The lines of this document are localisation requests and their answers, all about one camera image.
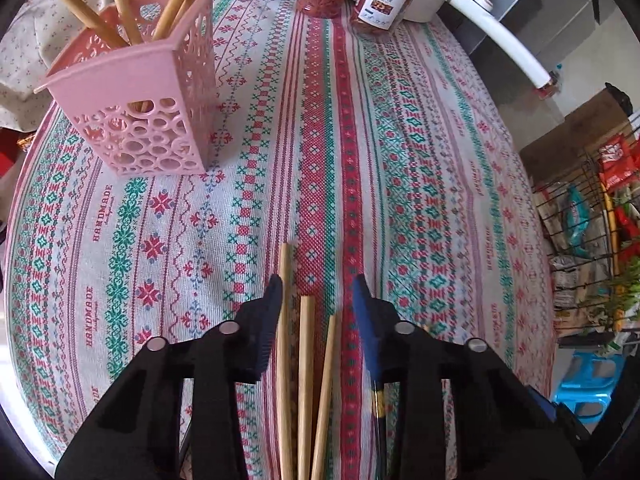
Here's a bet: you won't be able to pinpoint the patterned woven tablecloth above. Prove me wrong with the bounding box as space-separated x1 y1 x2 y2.
6 0 554 479

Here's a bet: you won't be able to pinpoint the black chopstick gold band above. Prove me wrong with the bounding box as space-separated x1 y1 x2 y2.
372 380 387 480

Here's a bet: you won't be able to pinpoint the brown cardboard box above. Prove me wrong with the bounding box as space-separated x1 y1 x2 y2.
520 82 634 186

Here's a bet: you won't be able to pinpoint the green leafy vegetables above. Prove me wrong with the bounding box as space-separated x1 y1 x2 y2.
596 257 639 333

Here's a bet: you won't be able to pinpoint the floral cloth cover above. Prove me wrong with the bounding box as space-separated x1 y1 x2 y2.
1 0 84 132

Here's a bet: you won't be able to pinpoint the black wire rack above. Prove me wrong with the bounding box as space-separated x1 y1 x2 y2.
533 115 639 356

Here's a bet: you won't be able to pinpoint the pink perforated utensil basket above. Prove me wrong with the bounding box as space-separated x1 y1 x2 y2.
39 0 217 177

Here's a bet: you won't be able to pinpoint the blue plastic stool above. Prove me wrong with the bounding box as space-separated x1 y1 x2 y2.
553 351 625 425

